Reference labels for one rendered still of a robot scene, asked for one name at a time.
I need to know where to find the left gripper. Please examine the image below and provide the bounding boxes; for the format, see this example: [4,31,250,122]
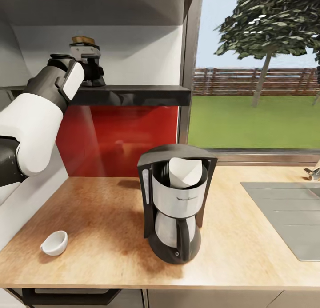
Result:
[78,61,104,81]

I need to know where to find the paper coffee filter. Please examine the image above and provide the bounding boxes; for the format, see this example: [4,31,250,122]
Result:
[169,157,202,189]

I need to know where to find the bottle of coffee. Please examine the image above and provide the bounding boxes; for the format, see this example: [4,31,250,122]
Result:
[70,36,106,88]

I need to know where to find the coffee cup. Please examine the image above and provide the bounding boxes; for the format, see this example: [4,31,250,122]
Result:
[40,231,68,256]

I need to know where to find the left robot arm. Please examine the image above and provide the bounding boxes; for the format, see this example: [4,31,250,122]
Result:
[0,46,104,206]

